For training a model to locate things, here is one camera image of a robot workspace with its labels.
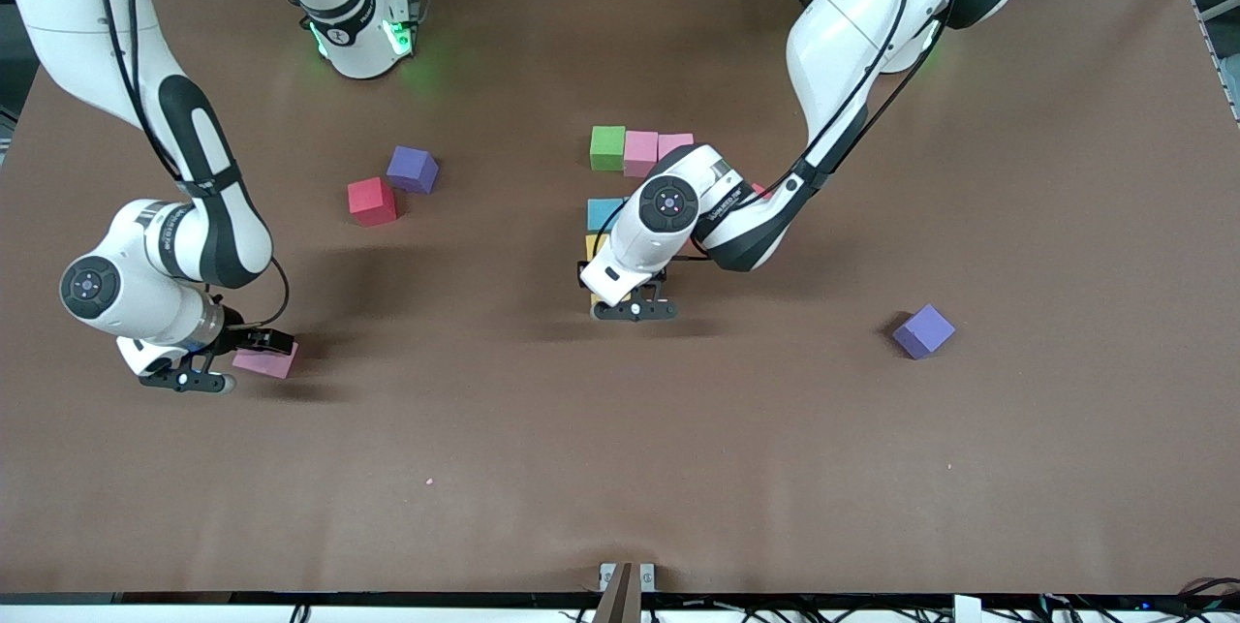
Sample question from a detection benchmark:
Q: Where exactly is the silver metal bracket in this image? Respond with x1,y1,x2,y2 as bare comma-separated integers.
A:
598,562,657,593

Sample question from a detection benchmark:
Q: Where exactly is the green foam cube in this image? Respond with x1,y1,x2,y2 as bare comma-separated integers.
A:
589,125,627,172

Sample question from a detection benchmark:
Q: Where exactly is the black cable bundle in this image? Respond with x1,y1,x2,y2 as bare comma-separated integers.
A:
1175,576,1240,616

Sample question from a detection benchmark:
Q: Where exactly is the brown camera stand post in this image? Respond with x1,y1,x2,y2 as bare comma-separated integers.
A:
591,563,643,623

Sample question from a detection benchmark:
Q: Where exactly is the brown table cover sheet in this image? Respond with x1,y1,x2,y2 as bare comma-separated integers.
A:
0,0,1240,595

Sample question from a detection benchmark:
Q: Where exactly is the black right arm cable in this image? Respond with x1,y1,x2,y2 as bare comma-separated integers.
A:
237,257,291,328

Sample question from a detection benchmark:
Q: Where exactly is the purple foam cube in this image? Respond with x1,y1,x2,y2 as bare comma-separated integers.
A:
892,303,957,359
386,145,441,196

